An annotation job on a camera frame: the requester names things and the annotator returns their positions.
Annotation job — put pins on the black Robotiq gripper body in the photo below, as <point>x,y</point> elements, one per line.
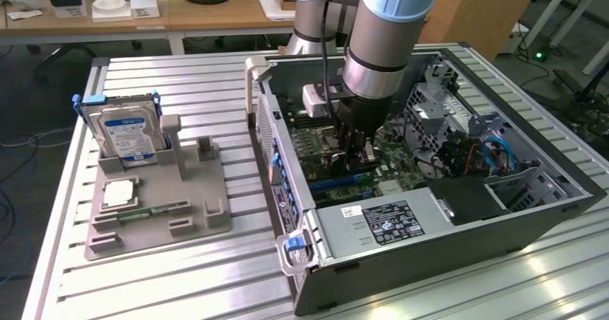
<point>363,117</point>

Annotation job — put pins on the green graphics card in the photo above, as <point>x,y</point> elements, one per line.
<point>318,163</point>

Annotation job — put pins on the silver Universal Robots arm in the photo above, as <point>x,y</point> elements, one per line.
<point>381,49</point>

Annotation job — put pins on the CPU socket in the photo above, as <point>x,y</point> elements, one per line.
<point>327,140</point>

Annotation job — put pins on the green motherboard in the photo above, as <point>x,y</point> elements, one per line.
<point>397,152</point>

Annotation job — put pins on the blue expansion slot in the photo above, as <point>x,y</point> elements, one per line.
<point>333,184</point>

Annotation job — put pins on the silver drive cage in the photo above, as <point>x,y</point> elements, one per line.
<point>430,120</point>

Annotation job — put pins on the black power connector bundle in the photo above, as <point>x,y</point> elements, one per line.
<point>449,158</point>

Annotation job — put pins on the grey power supply unit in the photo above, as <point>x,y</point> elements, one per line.
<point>342,238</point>

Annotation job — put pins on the blue case latch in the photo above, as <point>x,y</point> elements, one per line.
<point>293,245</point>

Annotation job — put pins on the black open PC case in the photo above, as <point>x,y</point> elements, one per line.
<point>428,256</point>

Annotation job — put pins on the silver disk bay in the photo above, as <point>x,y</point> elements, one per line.
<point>513,188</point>

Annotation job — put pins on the white paper stack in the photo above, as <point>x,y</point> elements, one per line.
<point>273,10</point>

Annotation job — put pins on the wooden cabinet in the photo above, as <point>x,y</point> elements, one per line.
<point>476,13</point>

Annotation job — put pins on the white box with red button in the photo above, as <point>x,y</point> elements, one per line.
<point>516,43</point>

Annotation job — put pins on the grey parts rack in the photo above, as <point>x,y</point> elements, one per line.
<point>152,191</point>

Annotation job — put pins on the hard disk in blue caddy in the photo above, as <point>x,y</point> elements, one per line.
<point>126,138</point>

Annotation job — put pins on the green bare RAM stick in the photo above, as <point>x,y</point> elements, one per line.
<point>143,214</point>

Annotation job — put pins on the black floor equipment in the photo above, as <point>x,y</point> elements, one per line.
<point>585,92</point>

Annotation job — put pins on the silver CPU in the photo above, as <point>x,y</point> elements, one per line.
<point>119,193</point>

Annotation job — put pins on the plain white labelled box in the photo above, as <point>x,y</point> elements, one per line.
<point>143,10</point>

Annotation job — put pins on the white box with round hollow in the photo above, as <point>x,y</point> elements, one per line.
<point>111,11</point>

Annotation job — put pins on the black office chair base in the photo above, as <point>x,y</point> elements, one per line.
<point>62,54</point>

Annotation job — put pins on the white box with black top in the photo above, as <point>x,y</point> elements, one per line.
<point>68,10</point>

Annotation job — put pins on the wooden desk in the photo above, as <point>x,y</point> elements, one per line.
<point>47,24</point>

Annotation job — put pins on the white paper slip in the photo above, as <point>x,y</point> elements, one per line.
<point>24,14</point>

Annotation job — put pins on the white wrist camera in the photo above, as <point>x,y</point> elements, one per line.
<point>315,100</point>

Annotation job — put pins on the green lit power switch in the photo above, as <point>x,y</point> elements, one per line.
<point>538,55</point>

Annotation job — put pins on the white desk frame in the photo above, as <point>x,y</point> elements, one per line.
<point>552,8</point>

